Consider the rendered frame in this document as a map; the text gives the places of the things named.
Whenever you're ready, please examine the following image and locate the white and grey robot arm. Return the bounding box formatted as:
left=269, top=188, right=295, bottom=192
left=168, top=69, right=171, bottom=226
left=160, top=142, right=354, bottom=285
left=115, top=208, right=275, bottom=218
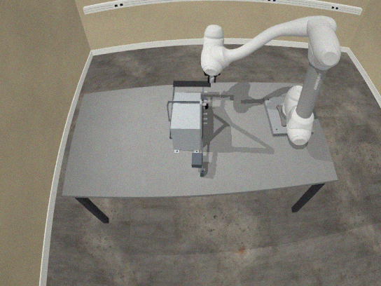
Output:
left=201, top=15, right=341, bottom=145

